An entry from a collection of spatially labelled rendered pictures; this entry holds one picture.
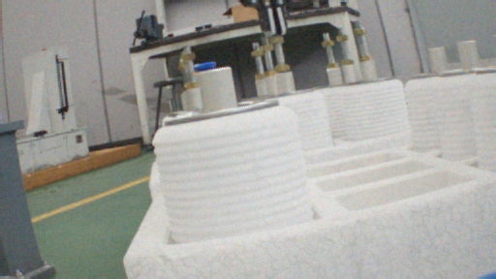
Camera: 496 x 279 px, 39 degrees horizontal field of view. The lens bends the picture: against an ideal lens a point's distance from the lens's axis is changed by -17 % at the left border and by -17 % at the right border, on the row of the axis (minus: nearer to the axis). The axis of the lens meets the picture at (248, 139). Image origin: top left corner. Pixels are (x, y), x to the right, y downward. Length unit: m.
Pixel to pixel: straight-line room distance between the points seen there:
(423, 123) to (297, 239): 0.33
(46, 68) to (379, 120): 3.87
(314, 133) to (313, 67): 5.14
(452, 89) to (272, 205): 0.23
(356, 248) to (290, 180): 0.07
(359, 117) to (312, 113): 0.07
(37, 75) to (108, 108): 2.02
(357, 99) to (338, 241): 0.60
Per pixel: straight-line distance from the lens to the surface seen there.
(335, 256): 0.48
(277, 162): 0.51
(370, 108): 1.06
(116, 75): 6.70
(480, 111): 0.57
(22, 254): 1.37
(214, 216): 0.50
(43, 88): 4.76
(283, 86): 1.07
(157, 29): 5.79
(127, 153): 5.22
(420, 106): 0.78
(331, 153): 1.01
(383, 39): 6.09
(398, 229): 0.49
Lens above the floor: 0.26
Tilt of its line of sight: 3 degrees down
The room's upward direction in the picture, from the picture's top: 10 degrees counter-clockwise
